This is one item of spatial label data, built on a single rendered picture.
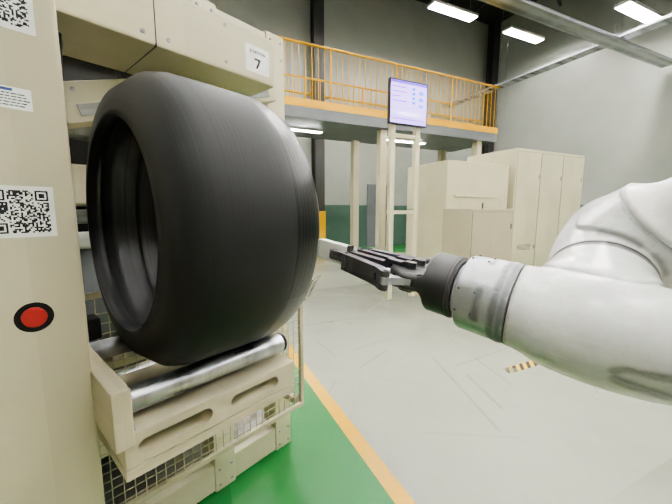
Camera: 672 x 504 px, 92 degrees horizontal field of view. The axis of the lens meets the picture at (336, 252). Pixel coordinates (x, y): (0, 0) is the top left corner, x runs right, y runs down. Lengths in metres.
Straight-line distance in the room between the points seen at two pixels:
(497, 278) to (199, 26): 1.02
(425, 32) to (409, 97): 9.18
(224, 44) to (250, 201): 0.71
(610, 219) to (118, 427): 0.71
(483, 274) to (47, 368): 0.65
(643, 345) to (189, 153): 0.56
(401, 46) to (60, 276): 12.71
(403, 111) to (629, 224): 4.28
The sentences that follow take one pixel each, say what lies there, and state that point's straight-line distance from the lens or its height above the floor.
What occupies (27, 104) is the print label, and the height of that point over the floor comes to 1.37.
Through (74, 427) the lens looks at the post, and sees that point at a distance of 0.76.
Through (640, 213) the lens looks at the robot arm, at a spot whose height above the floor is 1.22.
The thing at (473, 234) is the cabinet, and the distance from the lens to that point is 4.99.
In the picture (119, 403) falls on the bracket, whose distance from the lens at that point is 0.63.
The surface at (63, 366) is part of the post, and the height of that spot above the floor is 0.97.
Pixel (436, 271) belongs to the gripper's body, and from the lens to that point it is 0.39.
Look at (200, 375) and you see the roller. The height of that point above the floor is 0.91.
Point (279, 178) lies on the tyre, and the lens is 0.60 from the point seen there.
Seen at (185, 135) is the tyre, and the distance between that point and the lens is 0.57.
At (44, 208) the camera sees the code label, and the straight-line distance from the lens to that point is 0.67.
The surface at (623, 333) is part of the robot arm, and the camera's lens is 0.35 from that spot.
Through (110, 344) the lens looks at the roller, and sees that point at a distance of 0.94.
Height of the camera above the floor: 1.22
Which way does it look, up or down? 7 degrees down
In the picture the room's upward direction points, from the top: straight up
